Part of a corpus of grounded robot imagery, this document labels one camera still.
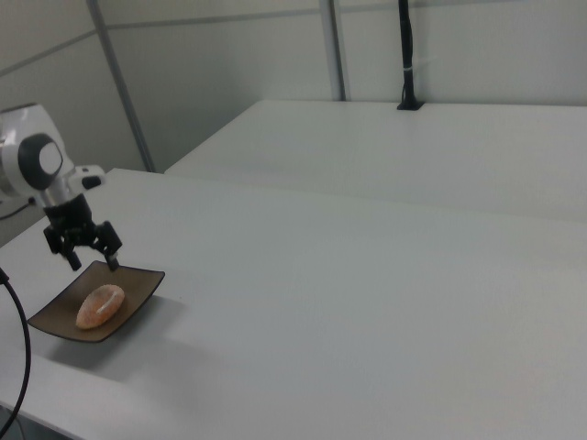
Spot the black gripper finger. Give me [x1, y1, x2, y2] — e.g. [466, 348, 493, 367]
[88, 220, 126, 273]
[43, 225, 83, 272]

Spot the thin grey cable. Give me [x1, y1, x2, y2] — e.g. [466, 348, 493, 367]
[0, 405, 27, 440]

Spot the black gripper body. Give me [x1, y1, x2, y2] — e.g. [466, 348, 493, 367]
[43, 193, 98, 245]

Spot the orange bread roll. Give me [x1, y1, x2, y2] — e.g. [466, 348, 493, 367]
[75, 283, 127, 330]

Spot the brown square ceramic plate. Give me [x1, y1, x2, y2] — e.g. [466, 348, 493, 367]
[27, 260, 166, 344]

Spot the thick black hanging cable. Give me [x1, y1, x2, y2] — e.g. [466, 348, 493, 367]
[0, 266, 32, 428]

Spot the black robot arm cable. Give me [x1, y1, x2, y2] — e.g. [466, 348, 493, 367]
[0, 196, 38, 220]

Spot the black pole with base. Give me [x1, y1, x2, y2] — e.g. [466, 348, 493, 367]
[396, 0, 426, 112]

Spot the white cable tie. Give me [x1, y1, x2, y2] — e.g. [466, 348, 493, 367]
[402, 56, 437, 73]

